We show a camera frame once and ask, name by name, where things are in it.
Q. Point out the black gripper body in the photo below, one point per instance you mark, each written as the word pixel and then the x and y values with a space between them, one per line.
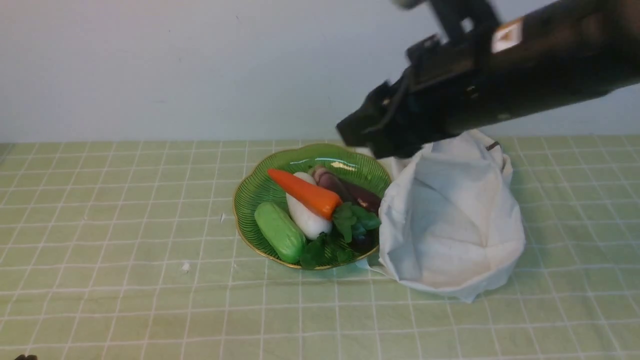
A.
pixel 390 123

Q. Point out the orange toy carrot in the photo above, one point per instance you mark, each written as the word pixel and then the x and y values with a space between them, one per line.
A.
pixel 318 210

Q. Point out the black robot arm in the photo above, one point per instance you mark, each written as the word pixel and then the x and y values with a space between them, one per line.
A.
pixel 489 72

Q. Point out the white cloth bag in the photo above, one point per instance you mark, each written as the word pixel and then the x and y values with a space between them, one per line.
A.
pixel 450 224

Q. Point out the dark purple toy eggplant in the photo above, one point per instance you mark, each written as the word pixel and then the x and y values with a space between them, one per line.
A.
pixel 350 190

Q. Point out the white toy radish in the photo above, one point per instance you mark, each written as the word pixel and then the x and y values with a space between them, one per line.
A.
pixel 312 209

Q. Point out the green glass plate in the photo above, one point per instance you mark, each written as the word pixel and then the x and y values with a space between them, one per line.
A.
pixel 358 168

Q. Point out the green toy cucumber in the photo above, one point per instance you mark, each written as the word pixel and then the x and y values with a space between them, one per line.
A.
pixel 285 237

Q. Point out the green checkered tablecloth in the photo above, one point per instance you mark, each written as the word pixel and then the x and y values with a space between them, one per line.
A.
pixel 129 251

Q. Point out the dark object at bottom edge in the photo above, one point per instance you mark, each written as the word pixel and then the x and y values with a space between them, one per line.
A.
pixel 26 357

